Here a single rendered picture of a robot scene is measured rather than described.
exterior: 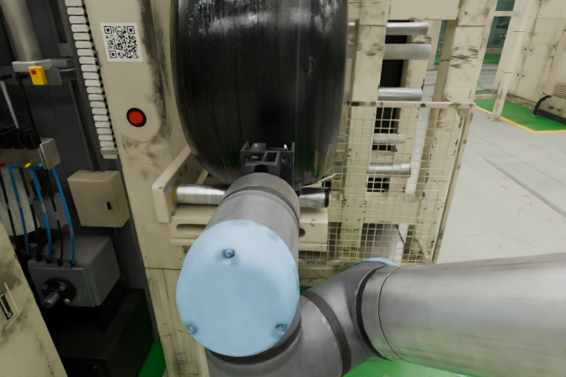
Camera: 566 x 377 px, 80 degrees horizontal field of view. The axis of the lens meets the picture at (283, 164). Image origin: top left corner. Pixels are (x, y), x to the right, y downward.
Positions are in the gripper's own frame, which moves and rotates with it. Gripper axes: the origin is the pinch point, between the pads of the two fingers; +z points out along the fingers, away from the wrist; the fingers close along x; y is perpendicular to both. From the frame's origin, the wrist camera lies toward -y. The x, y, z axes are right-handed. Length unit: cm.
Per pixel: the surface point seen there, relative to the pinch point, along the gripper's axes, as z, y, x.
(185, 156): 23.1, -4.8, 24.4
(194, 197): 11.7, -10.8, 18.9
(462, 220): 154, -84, -111
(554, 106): 378, -39, -308
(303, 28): -3.1, 22.9, -4.5
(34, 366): 4, -53, 60
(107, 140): 19.1, 0.0, 41.4
